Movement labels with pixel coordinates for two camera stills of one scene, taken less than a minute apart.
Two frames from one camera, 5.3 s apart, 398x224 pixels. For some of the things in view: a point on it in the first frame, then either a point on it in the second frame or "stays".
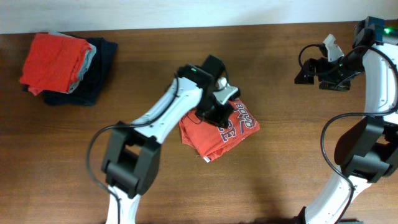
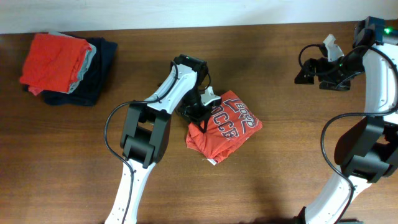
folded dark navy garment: (91, 84) stays
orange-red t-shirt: (208, 140) stays
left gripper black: (222, 117) -> (191, 117)
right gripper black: (322, 63) stays
